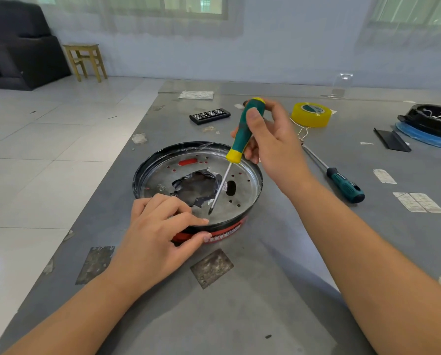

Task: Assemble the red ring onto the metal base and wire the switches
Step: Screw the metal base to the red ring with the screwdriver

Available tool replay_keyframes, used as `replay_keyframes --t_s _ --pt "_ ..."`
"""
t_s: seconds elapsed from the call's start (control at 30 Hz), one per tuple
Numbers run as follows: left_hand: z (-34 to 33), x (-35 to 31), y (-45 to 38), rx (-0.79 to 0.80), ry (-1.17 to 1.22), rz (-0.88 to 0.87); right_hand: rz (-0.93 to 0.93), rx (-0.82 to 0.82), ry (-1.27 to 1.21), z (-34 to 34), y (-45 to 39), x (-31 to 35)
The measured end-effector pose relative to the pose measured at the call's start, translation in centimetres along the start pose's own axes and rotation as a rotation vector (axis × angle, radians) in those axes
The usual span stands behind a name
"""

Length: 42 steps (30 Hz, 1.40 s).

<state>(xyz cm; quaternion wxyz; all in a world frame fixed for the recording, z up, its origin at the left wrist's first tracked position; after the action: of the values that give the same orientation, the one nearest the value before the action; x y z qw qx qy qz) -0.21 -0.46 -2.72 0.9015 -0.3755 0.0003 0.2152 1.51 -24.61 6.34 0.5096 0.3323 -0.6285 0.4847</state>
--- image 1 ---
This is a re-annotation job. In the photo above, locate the white paper sheet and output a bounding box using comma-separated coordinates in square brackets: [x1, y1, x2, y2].
[178, 90, 214, 100]

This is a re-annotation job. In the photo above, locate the black round housing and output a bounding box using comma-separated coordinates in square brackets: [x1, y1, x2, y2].
[397, 104, 441, 142]

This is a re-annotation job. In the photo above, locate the blue plastic ring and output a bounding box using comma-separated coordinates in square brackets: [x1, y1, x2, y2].
[395, 121, 441, 151]

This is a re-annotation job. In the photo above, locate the wooden stool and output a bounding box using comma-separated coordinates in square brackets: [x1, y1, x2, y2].
[62, 44, 108, 83]

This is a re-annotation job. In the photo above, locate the clear acrylic stand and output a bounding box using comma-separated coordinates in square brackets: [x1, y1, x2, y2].
[320, 73, 354, 99]

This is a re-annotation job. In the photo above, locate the black armchair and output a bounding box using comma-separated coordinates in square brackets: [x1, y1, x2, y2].
[0, 0, 72, 91]

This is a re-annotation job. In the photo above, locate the green yellow handle screwdriver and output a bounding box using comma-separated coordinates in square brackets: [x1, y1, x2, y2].
[208, 97, 267, 215]

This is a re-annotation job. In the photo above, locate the black metal round plate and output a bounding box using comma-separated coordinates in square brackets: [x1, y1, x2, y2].
[132, 141, 264, 235]

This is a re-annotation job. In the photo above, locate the wide window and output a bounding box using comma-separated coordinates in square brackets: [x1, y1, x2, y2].
[35, 0, 228, 17]

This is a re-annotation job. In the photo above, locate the wide sheer curtain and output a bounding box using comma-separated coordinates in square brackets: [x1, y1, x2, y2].
[20, 0, 245, 37]

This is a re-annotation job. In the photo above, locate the red plastic ring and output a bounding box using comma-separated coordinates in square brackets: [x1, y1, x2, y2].
[172, 157, 249, 245]

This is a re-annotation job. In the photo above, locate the dark green black screwdriver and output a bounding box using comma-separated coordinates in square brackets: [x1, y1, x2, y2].
[301, 143, 365, 204]

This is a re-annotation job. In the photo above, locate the person's right forearm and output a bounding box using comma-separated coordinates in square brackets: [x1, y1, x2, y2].
[288, 179, 441, 355]

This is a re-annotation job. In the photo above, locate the narrow window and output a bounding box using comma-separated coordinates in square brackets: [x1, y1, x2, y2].
[370, 0, 441, 26]

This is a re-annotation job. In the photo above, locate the person's left hand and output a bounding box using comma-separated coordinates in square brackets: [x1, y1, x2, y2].
[104, 193, 213, 297]

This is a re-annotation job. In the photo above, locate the black bit set case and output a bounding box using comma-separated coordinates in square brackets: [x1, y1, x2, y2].
[189, 108, 231, 125]

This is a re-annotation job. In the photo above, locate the yellow tape roll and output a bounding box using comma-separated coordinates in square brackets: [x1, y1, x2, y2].
[290, 102, 332, 128]

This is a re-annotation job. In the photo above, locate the person's left forearm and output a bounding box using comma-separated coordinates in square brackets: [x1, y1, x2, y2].
[2, 269, 143, 355]

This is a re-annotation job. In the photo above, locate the black flat plate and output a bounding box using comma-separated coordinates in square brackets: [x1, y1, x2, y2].
[373, 128, 412, 153]

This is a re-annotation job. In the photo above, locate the narrow sheer curtain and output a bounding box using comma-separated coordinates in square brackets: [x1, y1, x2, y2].
[357, 0, 441, 52]

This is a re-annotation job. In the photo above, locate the person's right hand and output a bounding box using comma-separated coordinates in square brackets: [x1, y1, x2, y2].
[230, 99, 319, 201]

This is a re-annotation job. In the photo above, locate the white yellow wires bundle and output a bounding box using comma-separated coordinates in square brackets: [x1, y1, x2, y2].
[289, 118, 310, 141]

